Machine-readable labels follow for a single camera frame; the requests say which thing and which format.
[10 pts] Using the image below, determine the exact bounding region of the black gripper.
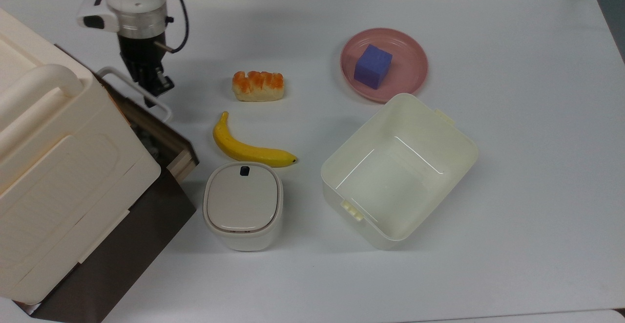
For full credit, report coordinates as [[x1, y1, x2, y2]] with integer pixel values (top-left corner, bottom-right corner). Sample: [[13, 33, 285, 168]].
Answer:
[[118, 34, 175, 108]]

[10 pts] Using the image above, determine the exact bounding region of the brown drawer with white handle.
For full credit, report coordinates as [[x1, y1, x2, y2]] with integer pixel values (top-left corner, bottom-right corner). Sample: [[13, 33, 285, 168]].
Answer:
[[95, 66, 200, 183]]

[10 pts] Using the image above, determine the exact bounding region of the orange glazed toy bread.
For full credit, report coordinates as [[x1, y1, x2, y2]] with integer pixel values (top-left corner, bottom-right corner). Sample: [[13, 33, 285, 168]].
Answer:
[[231, 70, 286, 103]]

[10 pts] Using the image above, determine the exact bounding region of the yellow toy banana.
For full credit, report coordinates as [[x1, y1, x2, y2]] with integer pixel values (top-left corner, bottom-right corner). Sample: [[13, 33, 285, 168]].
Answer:
[[212, 111, 299, 169]]

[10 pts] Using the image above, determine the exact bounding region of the small beige lidded trash can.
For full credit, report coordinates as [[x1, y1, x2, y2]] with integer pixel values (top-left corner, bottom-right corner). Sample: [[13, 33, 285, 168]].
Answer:
[[203, 161, 284, 252]]

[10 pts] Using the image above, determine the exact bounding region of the purple cube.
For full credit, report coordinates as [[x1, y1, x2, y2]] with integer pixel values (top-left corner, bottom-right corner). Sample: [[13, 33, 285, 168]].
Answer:
[[354, 44, 394, 90]]

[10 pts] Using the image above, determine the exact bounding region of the cream open plastic bin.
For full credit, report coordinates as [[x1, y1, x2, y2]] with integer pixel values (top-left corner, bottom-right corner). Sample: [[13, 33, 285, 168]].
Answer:
[[320, 92, 479, 251]]

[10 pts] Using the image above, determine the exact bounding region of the pink plastic plate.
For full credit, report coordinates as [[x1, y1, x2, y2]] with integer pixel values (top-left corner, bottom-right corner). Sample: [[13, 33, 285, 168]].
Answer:
[[339, 27, 429, 104]]

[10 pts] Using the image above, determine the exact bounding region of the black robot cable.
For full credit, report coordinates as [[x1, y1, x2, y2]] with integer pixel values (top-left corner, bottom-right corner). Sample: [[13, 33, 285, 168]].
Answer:
[[166, 0, 190, 54]]

